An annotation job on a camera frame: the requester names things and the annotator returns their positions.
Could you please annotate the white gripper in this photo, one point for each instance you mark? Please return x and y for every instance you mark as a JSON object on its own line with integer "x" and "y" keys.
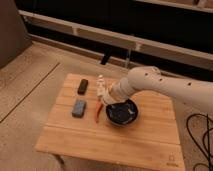
{"x": 111, "y": 97}

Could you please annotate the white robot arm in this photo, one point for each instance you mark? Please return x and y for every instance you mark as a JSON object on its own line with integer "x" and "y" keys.
{"x": 195, "y": 93}

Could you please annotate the dark ceramic bowl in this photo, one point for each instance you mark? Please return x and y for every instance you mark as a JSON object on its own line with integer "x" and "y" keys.
{"x": 122, "y": 113}

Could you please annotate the white small bottle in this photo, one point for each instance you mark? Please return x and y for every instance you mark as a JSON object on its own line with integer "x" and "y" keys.
{"x": 101, "y": 86}

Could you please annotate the black rectangular block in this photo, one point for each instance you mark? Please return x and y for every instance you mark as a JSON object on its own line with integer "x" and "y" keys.
{"x": 82, "y": 87}

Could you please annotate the blue sponge block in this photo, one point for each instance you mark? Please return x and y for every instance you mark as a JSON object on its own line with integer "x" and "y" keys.
{"x": 79, "y": 108}

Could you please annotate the wooden table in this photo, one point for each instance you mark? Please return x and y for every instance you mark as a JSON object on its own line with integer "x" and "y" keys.
{"x": 151, "y": 141}

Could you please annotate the black shelf rack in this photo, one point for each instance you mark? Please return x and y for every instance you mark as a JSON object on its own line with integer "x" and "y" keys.
{"x": 172, "y": 26}

